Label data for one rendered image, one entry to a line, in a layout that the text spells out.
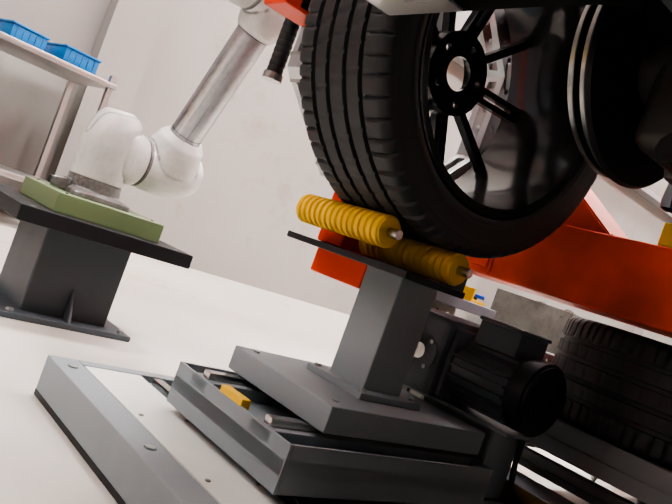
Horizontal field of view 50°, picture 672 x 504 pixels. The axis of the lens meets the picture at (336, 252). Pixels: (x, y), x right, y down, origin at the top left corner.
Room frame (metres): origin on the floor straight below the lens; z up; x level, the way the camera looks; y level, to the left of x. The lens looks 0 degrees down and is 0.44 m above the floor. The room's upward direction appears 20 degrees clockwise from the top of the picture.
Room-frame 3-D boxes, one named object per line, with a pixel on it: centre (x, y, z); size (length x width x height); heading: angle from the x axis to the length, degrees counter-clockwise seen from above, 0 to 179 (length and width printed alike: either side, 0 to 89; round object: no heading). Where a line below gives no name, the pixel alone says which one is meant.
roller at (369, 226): (1.31, 0.00, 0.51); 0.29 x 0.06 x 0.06; 40
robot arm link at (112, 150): (2.11, 0.73, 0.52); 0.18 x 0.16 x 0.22; 136
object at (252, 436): (1.32, -0.11, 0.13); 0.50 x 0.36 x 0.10; 130
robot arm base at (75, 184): (2.09, 0.75, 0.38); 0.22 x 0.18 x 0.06; 135
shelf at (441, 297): (2.02, -0.28, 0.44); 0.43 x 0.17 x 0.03; 130
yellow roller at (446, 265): (1.34, -0.13, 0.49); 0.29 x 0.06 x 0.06; 40
